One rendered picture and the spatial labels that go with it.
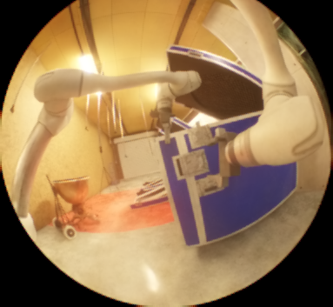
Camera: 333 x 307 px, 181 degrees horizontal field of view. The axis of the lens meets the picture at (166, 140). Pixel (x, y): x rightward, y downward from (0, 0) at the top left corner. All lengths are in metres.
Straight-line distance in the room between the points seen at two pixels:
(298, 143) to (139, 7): 2.45
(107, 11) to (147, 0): 0.70
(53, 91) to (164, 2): 2.32
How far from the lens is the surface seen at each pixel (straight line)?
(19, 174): 0.50
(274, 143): 0.19
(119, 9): 2.42
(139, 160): 7.82
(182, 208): 0.63
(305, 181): 1.54
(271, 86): 0.30
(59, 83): 0.38
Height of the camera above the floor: 0.84
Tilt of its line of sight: 9 degrees up
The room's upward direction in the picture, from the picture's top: 14 degrees counter-clockwise
